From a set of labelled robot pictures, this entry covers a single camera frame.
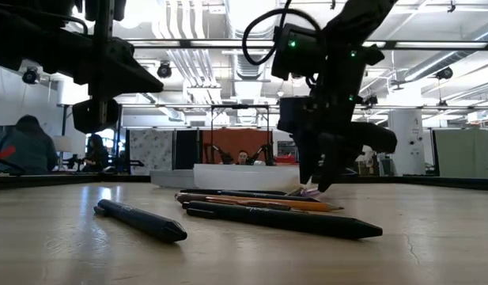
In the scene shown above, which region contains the pale green partition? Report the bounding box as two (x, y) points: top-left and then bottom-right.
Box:
(432, 128), (488, 178)

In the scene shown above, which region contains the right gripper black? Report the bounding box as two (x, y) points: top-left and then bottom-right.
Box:
(278, 45), (398, 193)

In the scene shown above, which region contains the purple pen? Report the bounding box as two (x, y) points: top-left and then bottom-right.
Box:
(294, 187), (321, 198)

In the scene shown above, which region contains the white round column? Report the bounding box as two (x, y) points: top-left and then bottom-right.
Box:
(388, 108), (426, 177)

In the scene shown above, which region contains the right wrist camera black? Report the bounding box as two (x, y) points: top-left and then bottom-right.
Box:
(271, 22), (327, 82)

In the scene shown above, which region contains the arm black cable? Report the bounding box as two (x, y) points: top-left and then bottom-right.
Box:
(241, 6), (324, 67)
(0, 10), (89, 36)

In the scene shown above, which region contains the orange partition wall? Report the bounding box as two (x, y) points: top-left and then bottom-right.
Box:
(202, 128), (273, 165)

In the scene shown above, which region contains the black pen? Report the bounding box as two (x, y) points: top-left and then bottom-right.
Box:
(180, 188), (320, 203)
(182, 200), (384, 241)
(93, 199), (188, 244)

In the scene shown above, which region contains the red crate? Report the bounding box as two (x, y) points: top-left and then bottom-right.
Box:
(274, 154), (300, 165)

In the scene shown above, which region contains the orange pencil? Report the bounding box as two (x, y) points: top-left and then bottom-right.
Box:
(206, 196), (345, 213)

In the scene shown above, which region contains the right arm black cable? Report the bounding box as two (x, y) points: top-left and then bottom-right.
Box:
(241, 6), (324, 67)

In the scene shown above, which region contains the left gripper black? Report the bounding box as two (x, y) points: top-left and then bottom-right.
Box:
(72, 0), (165, 134)

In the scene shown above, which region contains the white plastic tray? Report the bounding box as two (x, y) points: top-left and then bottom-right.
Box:
(193, 164), (304, 194)

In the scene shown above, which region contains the grey tinted box lid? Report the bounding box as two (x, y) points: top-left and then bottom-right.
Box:
(150, 169), (197, 189)

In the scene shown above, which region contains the white table lamp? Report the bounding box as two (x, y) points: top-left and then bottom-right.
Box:
(53, 135), (74, 171)

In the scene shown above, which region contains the white patterned panel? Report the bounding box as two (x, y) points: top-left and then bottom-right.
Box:
(129, 129), (176, 175)

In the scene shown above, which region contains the black panel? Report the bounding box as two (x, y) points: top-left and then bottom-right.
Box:
(175, 129), (202, 170)

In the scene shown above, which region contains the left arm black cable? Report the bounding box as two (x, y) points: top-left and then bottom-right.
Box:
(0, 10), (89, 36)

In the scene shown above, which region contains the background black rig frame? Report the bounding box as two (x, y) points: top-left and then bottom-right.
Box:
(60, 103), (146, 175)
(210, 104), (270, 165)

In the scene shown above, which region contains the black metal table frame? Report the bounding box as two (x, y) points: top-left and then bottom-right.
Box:
(0, 173), (488, 192)

